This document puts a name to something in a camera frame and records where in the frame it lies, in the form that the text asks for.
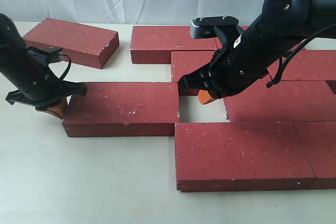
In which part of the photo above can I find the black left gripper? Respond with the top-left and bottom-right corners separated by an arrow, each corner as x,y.
1,50 -> 87,120

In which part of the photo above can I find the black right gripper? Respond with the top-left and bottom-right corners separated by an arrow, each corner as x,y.
178,16 -> 302,105

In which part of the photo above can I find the red brick with white chip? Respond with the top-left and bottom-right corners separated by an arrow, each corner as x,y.
170,50 -> 271,97

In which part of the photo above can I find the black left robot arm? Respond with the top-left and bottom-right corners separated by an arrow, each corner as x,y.
1,14 -> 87,119

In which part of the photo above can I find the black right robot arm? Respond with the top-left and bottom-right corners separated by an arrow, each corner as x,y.
178,0 -> 335,104

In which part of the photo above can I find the red brick right third row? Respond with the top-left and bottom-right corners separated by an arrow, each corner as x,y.
224,81 -> 335,122

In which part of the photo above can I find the red brick right second row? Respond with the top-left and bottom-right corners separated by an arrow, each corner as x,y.
281,50 -> 335,92

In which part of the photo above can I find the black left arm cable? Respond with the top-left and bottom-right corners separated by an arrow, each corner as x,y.
47,53 -> 72,82

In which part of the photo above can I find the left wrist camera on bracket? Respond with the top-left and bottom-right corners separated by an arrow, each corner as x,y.
27,47 -> 62,66

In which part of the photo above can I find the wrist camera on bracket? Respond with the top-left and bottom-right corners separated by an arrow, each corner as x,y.
27,47 -> 62,66
190,16 -> 244,47

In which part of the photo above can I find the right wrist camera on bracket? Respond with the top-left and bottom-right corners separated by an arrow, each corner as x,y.
190,16 -> 244,47

